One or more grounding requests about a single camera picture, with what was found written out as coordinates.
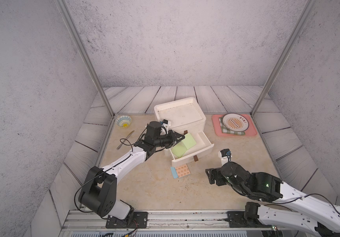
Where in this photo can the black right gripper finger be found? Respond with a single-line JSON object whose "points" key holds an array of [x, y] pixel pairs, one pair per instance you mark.
{"points": [[212, 180], [213, 171]]}

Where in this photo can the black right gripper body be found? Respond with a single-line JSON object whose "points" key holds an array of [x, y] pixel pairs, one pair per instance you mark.
{"points": [[243, 192]]}

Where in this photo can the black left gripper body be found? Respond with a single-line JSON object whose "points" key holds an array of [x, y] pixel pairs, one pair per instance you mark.
{"points": [[162, 140]]}

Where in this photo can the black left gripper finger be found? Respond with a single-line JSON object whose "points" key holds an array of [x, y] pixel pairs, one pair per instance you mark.
{"points": [[176, 143], [177, 136]]}

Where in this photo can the white drawer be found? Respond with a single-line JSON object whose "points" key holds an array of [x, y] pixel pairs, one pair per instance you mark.
{"points": [[202, 148]]}

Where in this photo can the orange patterned sticky pad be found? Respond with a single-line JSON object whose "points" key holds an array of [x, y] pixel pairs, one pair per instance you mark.
{"points": [[183, 171]]}

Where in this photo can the blue sticky note pad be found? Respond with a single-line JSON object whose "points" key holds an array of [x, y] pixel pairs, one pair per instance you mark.
{"points": [[174, 172]]}

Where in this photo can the green sticky note pad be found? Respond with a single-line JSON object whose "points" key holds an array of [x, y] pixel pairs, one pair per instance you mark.
{"points": [[188, 142]]}

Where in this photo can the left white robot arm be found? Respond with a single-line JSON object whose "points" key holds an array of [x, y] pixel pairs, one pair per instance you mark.
{"points": [[99, 191]]}

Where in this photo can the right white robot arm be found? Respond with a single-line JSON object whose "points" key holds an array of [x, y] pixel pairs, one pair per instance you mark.
{"points": [[275, 203]]}

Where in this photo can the white three-drawer cabinet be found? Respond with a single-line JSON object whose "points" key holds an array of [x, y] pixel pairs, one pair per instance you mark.
{"points": [[184, 114]]}

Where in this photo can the yellow blue patterned bowl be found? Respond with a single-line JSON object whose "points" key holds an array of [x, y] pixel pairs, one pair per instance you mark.
{"points": [[123, 121]]}

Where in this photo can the silver table knife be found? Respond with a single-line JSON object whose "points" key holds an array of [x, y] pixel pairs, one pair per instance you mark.
{"points": [[125, 141]]}

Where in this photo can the green checkered cloth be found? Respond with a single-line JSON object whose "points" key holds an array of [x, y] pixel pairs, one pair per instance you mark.
{"points": [[225, 130]]}

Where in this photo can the pink tray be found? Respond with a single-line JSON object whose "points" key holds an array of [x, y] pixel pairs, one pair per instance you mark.
{"points": [[252, 131]]}

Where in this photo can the orange patterned plate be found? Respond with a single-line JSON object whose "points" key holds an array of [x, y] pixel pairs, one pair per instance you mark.
{"points": [[235, 122]]}

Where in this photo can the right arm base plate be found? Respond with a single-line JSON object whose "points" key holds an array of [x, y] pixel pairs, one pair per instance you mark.
{"points": [[239, 219]]}

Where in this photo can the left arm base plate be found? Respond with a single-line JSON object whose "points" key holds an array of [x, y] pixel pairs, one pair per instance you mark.
{"points": [[134, 220]]}

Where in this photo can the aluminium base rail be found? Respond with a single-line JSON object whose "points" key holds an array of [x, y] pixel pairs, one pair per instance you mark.
{"points": [[162, 223]]}

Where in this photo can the left aluminium frame post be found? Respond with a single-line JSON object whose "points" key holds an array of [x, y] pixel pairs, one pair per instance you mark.
{"points": [[68, 20]]}

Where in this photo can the aluminium frame post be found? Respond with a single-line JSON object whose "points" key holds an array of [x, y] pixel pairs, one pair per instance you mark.
{"points": [[295, 33], [68, 20]]}

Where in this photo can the right aluminium frame post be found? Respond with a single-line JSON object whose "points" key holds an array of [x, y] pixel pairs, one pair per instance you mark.
{"points": [[295, 33]]}

